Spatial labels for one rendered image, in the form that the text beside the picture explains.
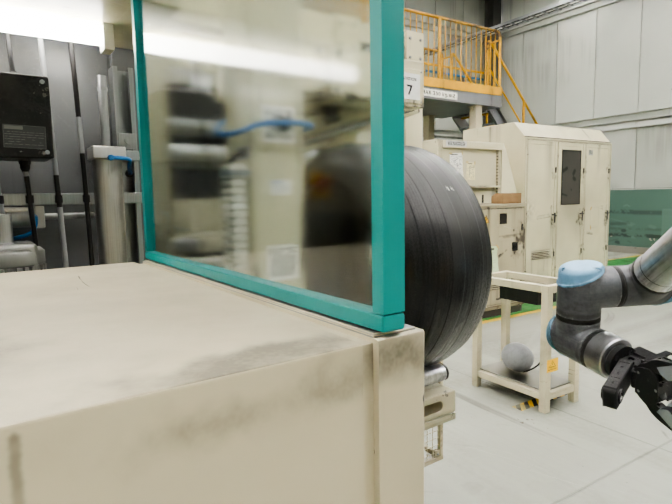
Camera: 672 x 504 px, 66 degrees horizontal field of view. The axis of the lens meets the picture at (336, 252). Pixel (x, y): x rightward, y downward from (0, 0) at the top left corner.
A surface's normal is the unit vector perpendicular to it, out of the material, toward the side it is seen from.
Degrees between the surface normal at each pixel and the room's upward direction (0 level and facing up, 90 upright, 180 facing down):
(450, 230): 72
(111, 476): 90
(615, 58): 90
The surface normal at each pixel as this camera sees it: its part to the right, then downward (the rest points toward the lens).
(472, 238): 0.56, -0.15
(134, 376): -0.02, -0.99
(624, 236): -0.84, 0.07
